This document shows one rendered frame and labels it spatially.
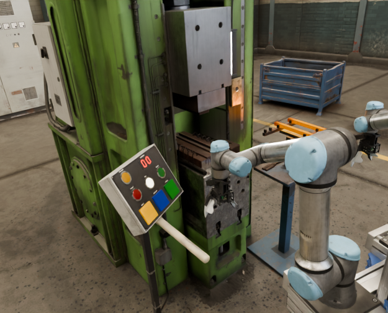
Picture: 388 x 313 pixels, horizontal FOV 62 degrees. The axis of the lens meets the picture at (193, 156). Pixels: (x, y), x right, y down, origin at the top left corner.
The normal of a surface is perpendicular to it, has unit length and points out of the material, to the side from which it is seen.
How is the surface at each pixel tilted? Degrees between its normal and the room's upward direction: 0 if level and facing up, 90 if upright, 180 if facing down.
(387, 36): 91
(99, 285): 0
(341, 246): 7
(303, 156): 83
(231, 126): 90
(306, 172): 83
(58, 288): 0
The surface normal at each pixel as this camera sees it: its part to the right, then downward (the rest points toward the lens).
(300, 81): -0.69, 0.35
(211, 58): 0.63, 0.31
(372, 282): -0.06, -0.89
